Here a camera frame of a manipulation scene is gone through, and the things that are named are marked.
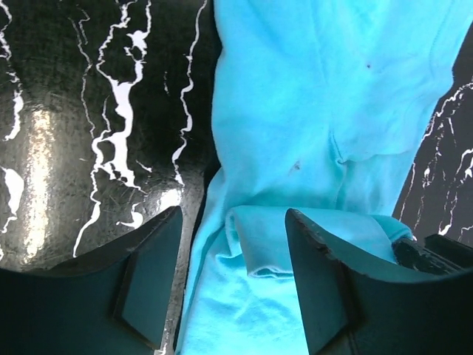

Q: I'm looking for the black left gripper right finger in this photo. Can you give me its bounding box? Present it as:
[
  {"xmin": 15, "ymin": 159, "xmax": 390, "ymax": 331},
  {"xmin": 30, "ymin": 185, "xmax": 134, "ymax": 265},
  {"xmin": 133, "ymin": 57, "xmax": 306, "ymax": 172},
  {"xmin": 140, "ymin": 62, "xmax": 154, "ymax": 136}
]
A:
[{"xmin": 285, "ymin": 209, "xmax": 472, "ymax": 354}]

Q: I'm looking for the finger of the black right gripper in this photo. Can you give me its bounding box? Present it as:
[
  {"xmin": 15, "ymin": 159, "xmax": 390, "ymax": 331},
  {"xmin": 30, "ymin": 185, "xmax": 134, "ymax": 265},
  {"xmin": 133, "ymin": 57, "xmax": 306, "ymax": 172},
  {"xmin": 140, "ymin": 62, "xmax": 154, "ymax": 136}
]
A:
[{"xmin": 392, "ymin": 234, "xmax": 472, "ymax": 275}]

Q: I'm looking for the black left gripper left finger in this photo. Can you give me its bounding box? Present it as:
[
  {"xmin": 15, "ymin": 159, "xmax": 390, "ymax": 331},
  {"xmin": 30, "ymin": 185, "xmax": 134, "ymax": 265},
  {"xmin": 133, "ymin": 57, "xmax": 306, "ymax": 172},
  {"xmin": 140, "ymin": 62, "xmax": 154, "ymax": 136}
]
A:
[{"xmin": 1, "ymin": 206, "xmax": 183, "ymax": 354}]

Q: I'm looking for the light cyan t shirt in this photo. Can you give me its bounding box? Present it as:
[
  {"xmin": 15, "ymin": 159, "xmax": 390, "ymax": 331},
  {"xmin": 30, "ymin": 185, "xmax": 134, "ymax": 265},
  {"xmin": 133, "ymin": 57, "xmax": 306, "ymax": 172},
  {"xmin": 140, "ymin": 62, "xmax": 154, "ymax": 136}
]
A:
[{"xmin": 176, "ymin": 1, "xmax": 472, "ymax": 354}]

